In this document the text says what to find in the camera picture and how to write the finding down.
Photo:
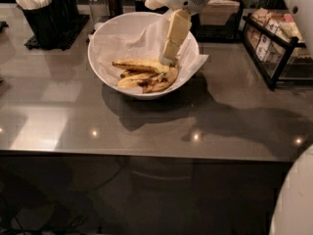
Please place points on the black wire condiment rack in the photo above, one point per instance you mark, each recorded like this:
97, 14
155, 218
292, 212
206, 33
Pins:
277, 48

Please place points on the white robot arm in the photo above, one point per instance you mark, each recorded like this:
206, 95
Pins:
293, 214

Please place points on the black rubber mat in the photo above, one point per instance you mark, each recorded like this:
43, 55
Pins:
67, 38

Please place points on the black napkin holder with napkins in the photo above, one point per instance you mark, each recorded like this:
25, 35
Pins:
218, 21

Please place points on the middle dark banana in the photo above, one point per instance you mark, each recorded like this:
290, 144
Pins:
127, 73

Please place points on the white paper bowl liner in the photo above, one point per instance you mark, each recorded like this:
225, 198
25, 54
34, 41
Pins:
130, 39

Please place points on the salt shaker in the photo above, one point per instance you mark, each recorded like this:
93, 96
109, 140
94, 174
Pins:
98, 9

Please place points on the black cup with white cutlery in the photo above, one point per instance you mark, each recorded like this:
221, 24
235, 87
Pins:
39, 15

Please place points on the front yellow spotted banana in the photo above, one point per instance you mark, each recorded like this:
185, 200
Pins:
150, 82

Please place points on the white ceramic bowl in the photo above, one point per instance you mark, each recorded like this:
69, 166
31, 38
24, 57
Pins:
111, 72

